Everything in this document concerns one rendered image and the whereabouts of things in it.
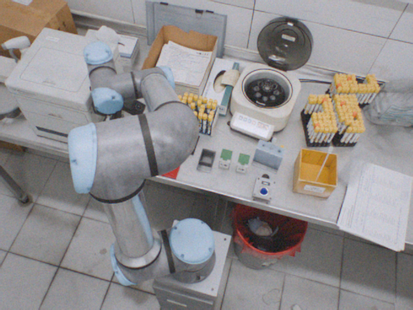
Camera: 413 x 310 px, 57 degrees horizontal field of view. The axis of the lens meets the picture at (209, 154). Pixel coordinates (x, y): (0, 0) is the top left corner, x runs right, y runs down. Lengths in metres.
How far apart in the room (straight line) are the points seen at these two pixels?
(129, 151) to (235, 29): 1.12
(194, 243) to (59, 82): 0.68
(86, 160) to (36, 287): 1.71
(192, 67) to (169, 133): 1.00
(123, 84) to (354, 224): 0.90
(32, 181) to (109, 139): 1.93
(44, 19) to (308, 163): 1.18
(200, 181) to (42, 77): 0.64
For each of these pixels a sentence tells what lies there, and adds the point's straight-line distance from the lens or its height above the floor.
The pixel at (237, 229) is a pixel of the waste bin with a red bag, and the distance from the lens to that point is 1.80.
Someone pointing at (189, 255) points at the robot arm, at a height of 1.18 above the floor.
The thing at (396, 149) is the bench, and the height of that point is 0.87.
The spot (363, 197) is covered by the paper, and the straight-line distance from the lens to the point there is 1.49.
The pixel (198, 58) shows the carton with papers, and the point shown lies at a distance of 1.68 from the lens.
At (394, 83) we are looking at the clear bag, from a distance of 1.70.
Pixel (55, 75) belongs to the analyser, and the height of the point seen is 1.17.
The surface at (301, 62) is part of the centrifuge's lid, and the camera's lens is 1.61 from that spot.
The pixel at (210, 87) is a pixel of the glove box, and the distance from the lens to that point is 1.56.
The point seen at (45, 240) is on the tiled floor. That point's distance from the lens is 2.38.
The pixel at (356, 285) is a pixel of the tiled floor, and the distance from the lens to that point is 2.35.
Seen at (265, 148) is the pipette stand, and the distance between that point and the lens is 1.38.
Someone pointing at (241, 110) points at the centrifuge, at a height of 0.95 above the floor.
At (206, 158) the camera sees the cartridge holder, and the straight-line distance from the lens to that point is 1.43.
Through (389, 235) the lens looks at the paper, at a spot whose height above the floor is 0.89.
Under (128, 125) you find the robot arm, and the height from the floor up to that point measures 1.59.
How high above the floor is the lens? 2.13
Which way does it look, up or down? 59 degrees down
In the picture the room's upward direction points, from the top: 5 degrees clockwise
